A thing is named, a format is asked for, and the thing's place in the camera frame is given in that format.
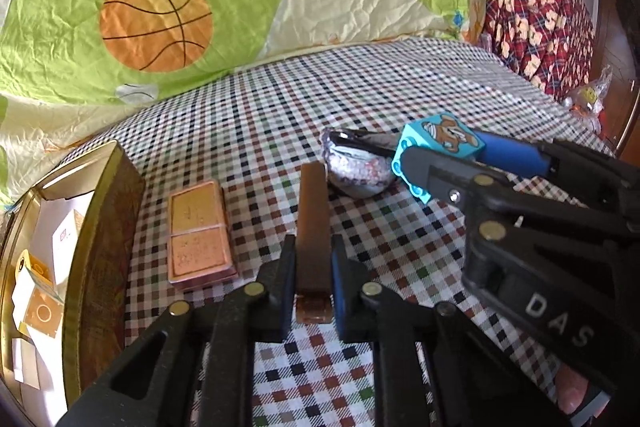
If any blue bear toy cube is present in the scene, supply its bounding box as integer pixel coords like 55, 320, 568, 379
390, 113, 486, 204

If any brown rectangular bar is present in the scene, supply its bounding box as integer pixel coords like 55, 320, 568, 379
295, 161, 333, 324

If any person's right hand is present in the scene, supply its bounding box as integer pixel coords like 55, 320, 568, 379
554, 365, 588, 414

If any plastic wrapped toy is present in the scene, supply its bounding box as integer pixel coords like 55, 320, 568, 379
562, 65, 613, 134

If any copper embossed tin box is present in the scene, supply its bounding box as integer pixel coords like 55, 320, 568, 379
167, 180, 238, 291

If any red floral cushion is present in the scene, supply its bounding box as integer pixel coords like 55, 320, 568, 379
480, 0, 594, 102

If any small white box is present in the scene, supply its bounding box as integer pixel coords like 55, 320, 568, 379
12, 338, 40, 389

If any gold metal storage tin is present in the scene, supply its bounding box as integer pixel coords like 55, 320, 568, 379
1, 141, 144, 426

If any white paper card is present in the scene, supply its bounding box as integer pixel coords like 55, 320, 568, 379
52, 209, 84, 285

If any yellow face toy block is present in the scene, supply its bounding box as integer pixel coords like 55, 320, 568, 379
15, 249, 53, 288

